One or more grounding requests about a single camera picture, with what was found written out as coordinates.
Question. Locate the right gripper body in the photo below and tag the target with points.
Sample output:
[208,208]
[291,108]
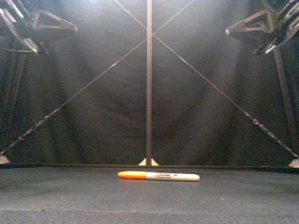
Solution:
[281,29]

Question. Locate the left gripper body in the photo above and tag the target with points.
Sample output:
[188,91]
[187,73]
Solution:
[15,32]

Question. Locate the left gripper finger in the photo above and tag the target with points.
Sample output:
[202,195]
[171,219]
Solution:
[58,28]

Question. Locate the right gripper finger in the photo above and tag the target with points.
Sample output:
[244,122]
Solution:
[244,31]

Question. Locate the grey marker pen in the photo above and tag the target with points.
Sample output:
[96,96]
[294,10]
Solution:
[159,176]

